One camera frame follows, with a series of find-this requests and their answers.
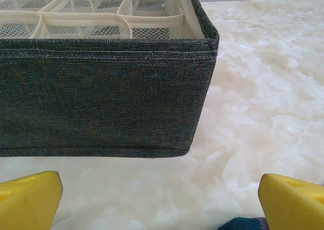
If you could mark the grey fabric divider box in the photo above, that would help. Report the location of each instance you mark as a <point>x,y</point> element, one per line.
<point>101,100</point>

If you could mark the purple sock with teal heel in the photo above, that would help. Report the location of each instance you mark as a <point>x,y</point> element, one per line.
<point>238,225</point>

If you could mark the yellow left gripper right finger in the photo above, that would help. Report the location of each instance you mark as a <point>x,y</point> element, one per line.
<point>291,207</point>

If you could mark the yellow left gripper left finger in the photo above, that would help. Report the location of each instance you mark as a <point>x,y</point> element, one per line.
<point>27,204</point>

